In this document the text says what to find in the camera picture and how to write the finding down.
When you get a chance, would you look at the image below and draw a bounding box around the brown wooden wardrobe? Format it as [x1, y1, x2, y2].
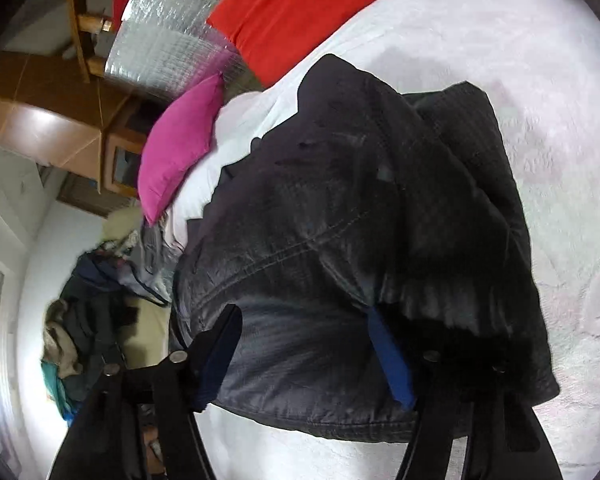
[0, 51, 133, 182]

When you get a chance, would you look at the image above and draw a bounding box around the pile of mixed clothes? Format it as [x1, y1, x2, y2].
[41, 207, 180, 424]

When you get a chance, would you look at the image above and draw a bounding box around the black quilted puffer jacket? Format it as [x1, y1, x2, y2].
[174, 55, 559, 442]

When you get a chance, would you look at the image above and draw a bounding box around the white bed cover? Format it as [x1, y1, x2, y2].
[170, 0, 600, 479]

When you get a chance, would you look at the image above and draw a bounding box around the wooden bedside cabinet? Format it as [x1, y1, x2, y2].
[99, 128, 146, 198]

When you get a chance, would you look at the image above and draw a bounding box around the silver foil headboard panel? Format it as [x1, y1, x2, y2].
[105, 0, 260, 101]

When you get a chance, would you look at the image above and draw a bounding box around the red pillow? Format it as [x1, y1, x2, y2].
[207, 0, 376, 88]

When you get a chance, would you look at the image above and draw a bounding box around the wooden ladder rack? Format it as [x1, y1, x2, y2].
[67, 0, 114, 82]

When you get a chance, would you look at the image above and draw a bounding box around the magenta pillow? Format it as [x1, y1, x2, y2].
[137, 73, 224, 226]

